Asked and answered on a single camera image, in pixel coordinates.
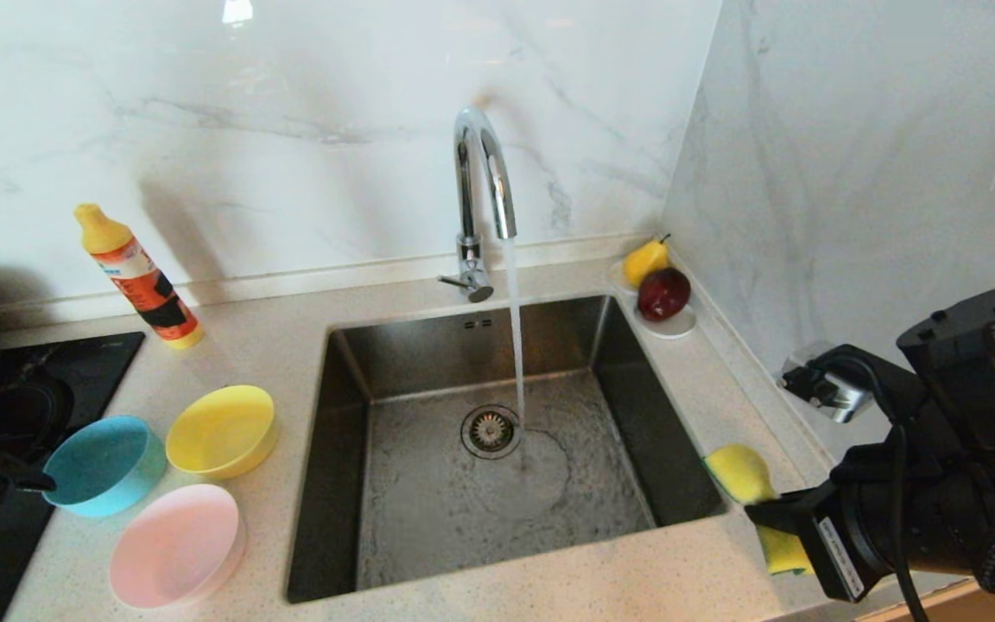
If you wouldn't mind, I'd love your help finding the stainless steel sink basin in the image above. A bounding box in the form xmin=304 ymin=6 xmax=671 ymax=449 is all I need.
xmin=285 ymin=295 xmax=730 ymax=605

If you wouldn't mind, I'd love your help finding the yellow plastic bowl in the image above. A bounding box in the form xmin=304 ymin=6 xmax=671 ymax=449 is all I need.
xmin=165 ymin=385 xmax=279 ymax=481

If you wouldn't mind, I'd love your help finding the dark red apple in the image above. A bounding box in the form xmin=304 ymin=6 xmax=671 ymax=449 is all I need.
xmin=636 ymin=267 xmax=691 ymax=322

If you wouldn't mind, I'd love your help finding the pink plastic bowl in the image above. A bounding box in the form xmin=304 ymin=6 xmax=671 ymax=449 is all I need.
xmin=108 ymin=484 xmax=247 ymax=610

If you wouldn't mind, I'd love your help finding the round metal drain strainer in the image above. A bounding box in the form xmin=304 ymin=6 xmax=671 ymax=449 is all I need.
xmin=460 ymin=405 xmax=523 ymax=460

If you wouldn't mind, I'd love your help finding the black smooth arm cable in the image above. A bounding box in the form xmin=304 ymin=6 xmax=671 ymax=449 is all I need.
xmin=834 ymin=354 xmax=935 ymax=622

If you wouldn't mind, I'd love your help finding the yellow pear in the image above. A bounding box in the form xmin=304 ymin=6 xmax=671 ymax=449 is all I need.
xmin=621 ymin=233 xmax=669 ymax=288

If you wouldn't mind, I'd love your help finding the chrome gooseneck faucet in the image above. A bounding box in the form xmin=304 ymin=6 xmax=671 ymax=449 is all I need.
xmin=438 ymin=107 xmax=518 ymax=303

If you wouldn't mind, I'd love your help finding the running water stream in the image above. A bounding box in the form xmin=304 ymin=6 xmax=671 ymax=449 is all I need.
xmin=502 ymin=238 xmax=529 ymax=472

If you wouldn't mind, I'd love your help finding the blue plastic bowl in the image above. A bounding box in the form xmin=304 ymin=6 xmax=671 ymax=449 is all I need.
xmin=40 ymin=415 xmax=168 ymax=519

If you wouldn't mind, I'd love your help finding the yellow green sponge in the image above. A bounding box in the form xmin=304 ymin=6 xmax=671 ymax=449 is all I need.
xmin=705 ymin=444 xmax=814 ymax=575

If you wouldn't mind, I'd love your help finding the yellow capped dish soap bottle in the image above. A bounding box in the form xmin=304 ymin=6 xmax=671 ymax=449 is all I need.
xmin=74 ymin=203 xmax=205 ymax=350

